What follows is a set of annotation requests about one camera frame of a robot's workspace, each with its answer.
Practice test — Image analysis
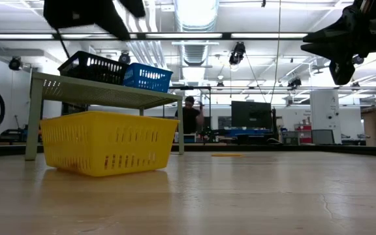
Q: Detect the silver ventilation duct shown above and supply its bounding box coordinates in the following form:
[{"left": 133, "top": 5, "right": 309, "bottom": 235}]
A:
[{"left": 174, "top": 0, "right": 221, "bottom": 66}]

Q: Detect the red tool cart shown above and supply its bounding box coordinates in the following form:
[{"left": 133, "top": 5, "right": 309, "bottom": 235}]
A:
[{"left": 294, "top": 123, "right": 313, "bottom": 144}]

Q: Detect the green perforated metal shelf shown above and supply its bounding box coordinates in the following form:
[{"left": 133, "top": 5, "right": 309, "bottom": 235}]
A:
[{"left": 24, "top": 71, "right": 185, "bottom": 161}]

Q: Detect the white column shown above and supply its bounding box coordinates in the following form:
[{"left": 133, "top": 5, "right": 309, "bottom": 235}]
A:
[{"left": 310, "top": 89, "right": 342, "bottom": 144}]

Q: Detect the black plastic basket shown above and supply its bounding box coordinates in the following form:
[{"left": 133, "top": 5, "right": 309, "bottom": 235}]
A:
[{"left": 57, "top": 50, "right": 130, "bottom": 86}]

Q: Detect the thin black cable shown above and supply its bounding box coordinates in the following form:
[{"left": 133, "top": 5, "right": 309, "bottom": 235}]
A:
[{"left": 55, "top": 29, "right": 71, "bottom": 59}]

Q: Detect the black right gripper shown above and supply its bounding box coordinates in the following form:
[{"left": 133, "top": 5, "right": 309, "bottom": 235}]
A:
[{"left": 300, "top": 0, "right": 376, "bottom": 86}]

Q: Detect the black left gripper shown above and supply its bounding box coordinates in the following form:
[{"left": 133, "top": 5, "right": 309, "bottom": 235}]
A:
[{"left": 43, "top": 0, "right": 146, "bottom": 42}]

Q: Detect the blue plastic basket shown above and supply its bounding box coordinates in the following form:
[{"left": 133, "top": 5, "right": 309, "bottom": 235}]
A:
[{"left": 122, "top": 62, "right": 174, "bottom": 93}]

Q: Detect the person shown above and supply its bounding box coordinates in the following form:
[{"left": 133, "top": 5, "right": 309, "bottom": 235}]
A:
[{"left": 174, "top": 95, "right": 205, "bottom": 134}]

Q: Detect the black beam with light strips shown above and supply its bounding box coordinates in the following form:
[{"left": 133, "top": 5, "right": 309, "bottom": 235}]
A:
[{"left": 0, "top": 31, "right": 309, "bottom": 41}]

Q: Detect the yellow plastic basket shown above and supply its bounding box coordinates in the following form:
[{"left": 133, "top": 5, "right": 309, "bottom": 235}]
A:
[{"left": 39, "top": 110, "right": 180, "bottom": 178}]

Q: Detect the black aluminium table frame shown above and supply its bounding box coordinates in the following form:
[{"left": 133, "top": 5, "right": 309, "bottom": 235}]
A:
[{"left": 0, "top": 142, "right": 376, "bottom": 156}]

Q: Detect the black computer monitor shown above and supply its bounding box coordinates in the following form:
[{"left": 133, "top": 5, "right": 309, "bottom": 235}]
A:
[{"left": 230, "top": 101, "right": 273, "bottom": 130}]

